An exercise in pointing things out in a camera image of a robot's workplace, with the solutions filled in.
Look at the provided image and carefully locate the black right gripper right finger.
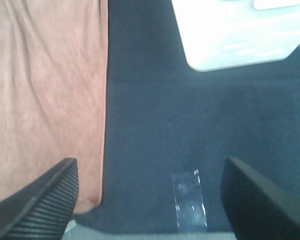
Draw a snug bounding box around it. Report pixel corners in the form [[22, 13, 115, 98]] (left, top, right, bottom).
[[220, 157, 300, 240]]

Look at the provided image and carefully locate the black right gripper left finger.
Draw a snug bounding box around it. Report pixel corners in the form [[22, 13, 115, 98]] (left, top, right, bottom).
[[0, 158, 79, 240]]

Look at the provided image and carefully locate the brown towel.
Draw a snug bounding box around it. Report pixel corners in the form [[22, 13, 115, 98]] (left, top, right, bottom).
[[0, 0, 108, 213]]

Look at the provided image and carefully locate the clear tape strip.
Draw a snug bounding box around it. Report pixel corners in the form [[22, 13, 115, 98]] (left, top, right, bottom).
[[171, 169, 208, 233]]

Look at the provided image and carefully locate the black table cloth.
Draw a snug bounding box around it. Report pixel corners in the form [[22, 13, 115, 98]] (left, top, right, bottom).
[[74, 0, 300, 234]]

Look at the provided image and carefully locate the white plastic storage bin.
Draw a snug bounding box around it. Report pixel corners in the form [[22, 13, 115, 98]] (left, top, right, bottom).
[[171, 0, 300, 72]]

